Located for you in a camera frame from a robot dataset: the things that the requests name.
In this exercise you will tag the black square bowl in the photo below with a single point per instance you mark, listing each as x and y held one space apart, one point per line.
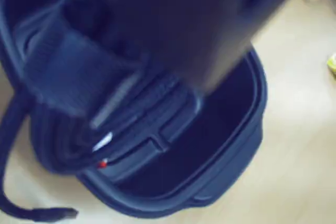
210 155

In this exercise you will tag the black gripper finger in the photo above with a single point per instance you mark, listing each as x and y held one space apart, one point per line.
197 24

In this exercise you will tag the small yellow green object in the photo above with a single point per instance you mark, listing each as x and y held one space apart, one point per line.
332 64

